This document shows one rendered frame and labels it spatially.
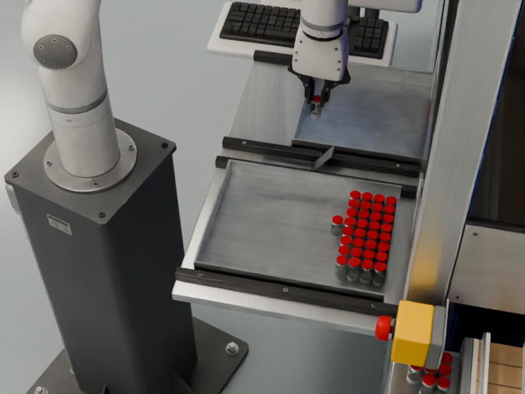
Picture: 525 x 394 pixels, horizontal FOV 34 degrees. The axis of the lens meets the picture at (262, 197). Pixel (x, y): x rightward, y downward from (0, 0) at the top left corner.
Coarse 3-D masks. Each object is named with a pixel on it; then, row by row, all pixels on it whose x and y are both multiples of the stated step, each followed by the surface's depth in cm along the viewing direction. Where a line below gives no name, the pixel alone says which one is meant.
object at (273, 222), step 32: (224, 192) 170; (256, 192) 170; (288, 192) 170; (320, 192) 170; (384, 192) 168; (224, 224) 164; (256, 224) 164; (288, 224) 164; (320, 224) 164; (224, 256) 159; (256, 256) 159; (288, 256) 159; (320, 256) 159; (320, 288) 152; (352, 288) 150; (384, 288) 154
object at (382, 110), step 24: (360, 72) 191; (384, 72) 190; (408, 72) 188; (336, 96) 188; (360, 96) 188; (384, 96) 188; (408, 96) 188; (312, 120) 183; (336, 120) 183; (360, 120) 183; (384, 120) 183; (408, 120) 183; (312, 144) 174; (336, 144) 178; (360, 144) 178; (384, 144) 178; (408, 144) 178
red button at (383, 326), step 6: (378, 318) 135; (384, 318) 134; (390, 318) 134; (378, 324) 134; (384, 324) 134; (390, 324) 134; (378, 330) 134; (384, 330) 133; (390, 330) 135; (378, 336) 134; (384, 336) 134
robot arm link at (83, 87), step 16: (96, 32) 161; (96, 48) 160; (80, 64) 159; (96, 64) 160; (48, 80) 158; (64, 80) 157; (80, 80) 158; (96, 80) 160; (48, 96) 160; (64, 96) 158; (80, 96) 159; (96, 96) 161; (64, 112) 161; (80, 112) 161
